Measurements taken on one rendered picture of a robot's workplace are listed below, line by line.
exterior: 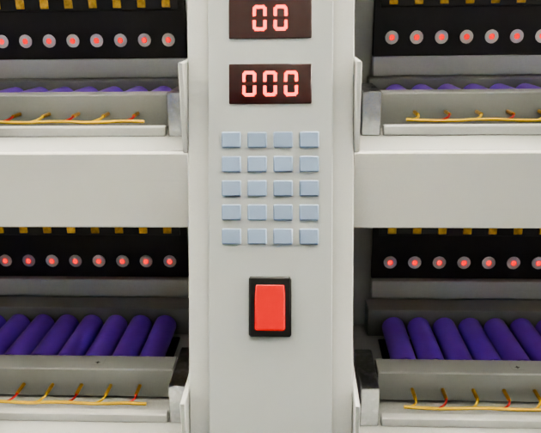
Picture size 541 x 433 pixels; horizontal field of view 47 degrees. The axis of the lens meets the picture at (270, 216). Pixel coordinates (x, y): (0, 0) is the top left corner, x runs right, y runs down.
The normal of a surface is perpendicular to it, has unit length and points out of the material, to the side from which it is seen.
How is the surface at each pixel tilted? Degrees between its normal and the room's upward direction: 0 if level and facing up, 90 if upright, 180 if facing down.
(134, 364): 16
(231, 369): 90
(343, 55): 90
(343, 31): 90
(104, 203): 106
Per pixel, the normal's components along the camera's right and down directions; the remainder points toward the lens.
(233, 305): -0.04, 0.04
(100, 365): -0.01, -0.95
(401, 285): -0.04, 0.31
